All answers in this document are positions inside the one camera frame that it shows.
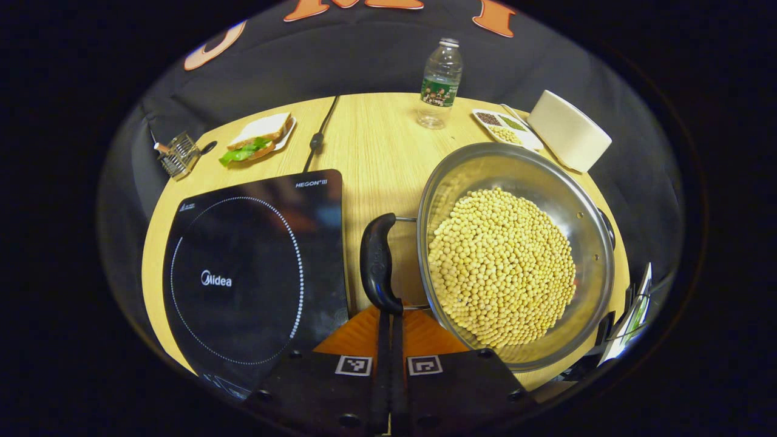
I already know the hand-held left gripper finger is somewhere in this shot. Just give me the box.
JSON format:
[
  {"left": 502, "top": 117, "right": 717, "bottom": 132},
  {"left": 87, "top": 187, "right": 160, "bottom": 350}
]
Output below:
[
  {"left": 390, "top": 307, "right": 538, "bottom": 436},
  {"left": 243, "top": 303, "right": 390, "bottom": 436}
]

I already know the pile of yellow soybeans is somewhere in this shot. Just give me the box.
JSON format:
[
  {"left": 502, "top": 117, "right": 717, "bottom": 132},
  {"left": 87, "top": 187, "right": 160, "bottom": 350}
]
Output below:
[{"left": 427, "top": 187, "right": 577, "bottom": 348}]

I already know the black induction cooktop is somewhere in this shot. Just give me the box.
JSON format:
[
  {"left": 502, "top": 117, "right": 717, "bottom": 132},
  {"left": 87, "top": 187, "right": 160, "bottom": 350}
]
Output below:
[{"left": 161, "top": 169, "right": 351, "bottom": 401}]

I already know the steel pot with black handles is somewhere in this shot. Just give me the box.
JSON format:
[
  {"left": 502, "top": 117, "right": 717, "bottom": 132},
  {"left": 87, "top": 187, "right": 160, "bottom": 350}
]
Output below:
[{"left": 359, "top": 142, "right": 617, "bottom": 372}]

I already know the sandwich with lettuce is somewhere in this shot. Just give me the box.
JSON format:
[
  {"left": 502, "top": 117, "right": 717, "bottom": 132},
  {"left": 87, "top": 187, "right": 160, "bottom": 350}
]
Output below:
[{"left": 219, "top": 112, "right": 293, "bottom": 168}]

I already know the white divided dish of beans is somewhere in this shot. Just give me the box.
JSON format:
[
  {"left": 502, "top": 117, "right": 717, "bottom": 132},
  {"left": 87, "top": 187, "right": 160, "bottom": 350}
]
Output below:
[{"left": 472, "top": 103, "right": 545, "bottom": 152}]

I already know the clear plastic water bottle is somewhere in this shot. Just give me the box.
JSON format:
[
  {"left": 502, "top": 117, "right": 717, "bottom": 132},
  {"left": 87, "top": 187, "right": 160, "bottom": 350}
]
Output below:
[{"left": 416, "top": 38, "right": 463, "bottom": 130}]

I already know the white toaster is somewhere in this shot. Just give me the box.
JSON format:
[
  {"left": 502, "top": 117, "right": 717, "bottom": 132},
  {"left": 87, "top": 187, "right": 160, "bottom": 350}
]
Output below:
[{"left": 527, "top": 90, "right": 612, "bottom": 174}]

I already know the black power cable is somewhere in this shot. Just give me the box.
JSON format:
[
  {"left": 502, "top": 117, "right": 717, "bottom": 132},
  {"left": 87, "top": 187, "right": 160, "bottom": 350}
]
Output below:
[{"left": 302, "top": 94, "right": 341, "bottom": 174}]

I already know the small metal wire rack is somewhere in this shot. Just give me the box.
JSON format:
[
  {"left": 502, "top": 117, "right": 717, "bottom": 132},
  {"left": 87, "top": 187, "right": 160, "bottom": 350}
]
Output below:
[{"left": 153, "top": 131, "right": 217, "bottom": 181}]

